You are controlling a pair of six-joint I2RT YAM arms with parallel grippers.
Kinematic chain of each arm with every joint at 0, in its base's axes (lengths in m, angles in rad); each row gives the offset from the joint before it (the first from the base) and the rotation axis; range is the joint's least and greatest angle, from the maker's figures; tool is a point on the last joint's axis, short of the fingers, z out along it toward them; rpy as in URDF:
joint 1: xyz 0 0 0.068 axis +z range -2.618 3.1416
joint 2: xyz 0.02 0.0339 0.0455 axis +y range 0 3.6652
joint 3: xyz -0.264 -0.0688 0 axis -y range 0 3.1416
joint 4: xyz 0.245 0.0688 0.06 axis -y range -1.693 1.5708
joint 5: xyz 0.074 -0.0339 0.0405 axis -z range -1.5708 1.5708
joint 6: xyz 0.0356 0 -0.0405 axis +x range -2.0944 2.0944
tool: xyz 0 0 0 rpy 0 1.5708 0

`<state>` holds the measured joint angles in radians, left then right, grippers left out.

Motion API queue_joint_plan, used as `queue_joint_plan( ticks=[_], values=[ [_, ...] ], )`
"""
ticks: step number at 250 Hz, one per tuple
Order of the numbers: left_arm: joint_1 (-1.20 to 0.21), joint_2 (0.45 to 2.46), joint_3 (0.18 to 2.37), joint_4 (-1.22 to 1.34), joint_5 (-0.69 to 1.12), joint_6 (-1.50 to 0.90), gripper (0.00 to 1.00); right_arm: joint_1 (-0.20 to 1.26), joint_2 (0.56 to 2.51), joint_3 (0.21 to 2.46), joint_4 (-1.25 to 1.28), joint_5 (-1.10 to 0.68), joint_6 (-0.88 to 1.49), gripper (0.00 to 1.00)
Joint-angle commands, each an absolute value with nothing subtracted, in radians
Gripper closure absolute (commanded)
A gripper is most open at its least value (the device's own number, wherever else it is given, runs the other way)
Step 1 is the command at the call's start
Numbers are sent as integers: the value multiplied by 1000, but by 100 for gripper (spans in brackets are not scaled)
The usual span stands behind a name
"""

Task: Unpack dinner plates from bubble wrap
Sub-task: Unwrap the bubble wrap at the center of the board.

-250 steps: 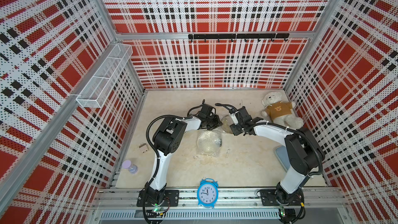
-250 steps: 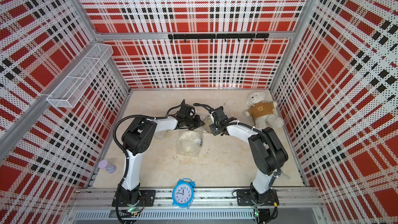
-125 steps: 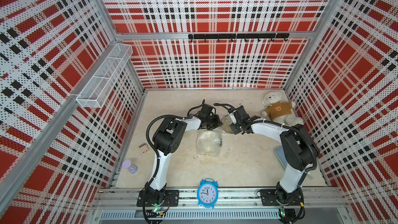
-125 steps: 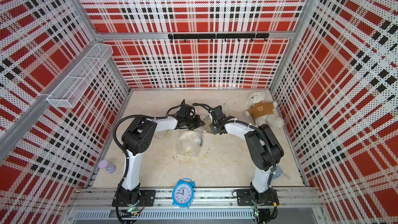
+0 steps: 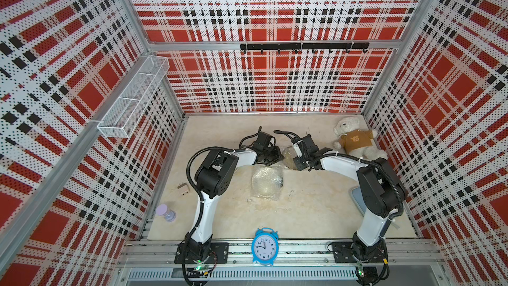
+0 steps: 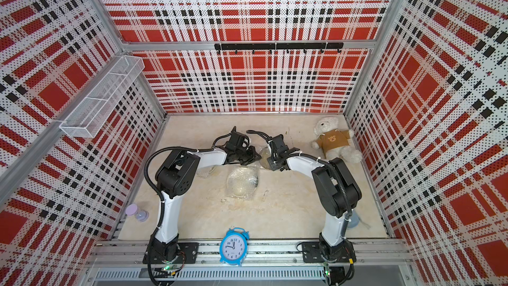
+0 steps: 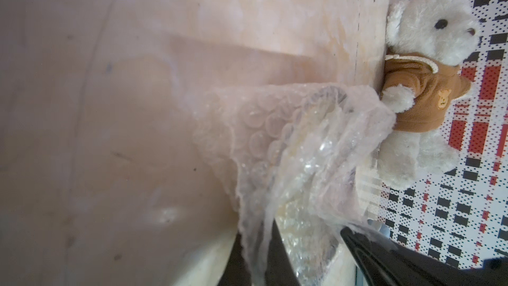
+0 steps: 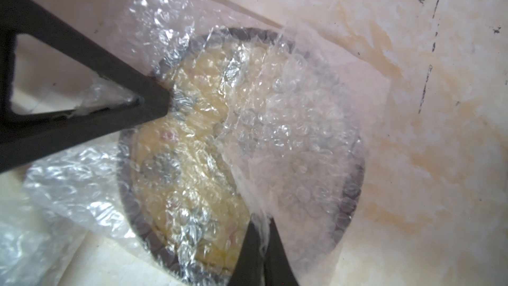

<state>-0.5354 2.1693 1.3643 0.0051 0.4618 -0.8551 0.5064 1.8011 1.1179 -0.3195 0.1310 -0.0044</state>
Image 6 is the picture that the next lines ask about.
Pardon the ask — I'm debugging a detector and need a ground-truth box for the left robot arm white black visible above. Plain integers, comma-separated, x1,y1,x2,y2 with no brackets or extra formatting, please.
143,131,261,266

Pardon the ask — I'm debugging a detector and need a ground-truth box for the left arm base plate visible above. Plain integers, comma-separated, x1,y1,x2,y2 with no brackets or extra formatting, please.
142,240,199,264

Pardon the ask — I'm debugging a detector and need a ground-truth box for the white teddy bear brown shirt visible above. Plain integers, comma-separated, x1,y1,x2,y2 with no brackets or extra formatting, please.
311,116,362,164

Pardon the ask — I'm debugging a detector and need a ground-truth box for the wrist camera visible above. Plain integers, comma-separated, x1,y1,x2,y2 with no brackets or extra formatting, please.
230,126,250,148
268,138,279,160

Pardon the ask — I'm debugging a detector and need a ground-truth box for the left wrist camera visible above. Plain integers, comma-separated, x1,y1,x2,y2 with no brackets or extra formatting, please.
230,126,250,148

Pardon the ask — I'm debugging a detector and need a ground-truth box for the grey blue oval dish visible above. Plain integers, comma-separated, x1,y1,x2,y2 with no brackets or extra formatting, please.
347,210,360,230

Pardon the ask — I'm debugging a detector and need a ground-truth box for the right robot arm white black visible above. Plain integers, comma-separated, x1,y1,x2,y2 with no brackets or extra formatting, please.
267,135,362,264

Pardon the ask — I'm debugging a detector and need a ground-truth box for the blue alarm clock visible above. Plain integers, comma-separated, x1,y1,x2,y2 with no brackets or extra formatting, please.
219,227,250,266

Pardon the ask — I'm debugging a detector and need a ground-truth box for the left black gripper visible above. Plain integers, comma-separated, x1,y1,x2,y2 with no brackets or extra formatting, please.
235,145,263,165

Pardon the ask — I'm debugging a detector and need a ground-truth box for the bubble wrapped plate left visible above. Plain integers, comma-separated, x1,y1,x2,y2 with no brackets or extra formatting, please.
196,166,217,179

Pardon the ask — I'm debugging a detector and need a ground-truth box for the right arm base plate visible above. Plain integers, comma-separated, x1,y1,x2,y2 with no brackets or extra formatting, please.
301,240,357,263

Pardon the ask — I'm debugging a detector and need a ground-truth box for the black hook rail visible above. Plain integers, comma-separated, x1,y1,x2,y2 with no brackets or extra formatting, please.
214,42,344,52

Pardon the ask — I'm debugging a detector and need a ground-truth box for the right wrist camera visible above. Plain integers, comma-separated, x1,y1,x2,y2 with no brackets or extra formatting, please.
268,138,279,160

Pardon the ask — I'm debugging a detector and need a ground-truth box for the white wire mesh basket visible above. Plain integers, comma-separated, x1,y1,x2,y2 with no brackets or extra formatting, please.
60,56,145,138

